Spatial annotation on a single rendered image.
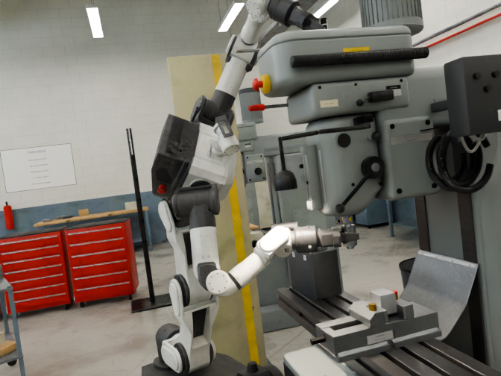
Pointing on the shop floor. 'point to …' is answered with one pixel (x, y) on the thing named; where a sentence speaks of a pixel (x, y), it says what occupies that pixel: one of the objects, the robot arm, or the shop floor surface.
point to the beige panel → (224, 219)
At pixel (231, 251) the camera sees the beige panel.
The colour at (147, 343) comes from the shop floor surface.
